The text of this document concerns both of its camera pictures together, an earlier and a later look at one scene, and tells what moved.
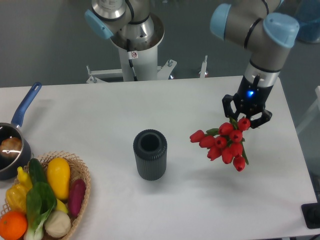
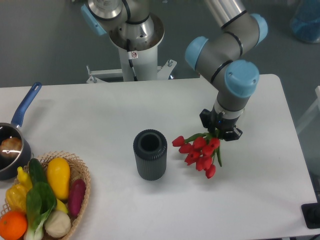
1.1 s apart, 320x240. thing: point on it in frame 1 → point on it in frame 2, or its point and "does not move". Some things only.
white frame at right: (312, 113) does not move
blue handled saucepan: (15, 150) does not move
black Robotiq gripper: (251, 99) → (212, 120)
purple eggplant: (75, 197) does not move
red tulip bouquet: (226, 142) → (202, 149)
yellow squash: (58, 174) does not move
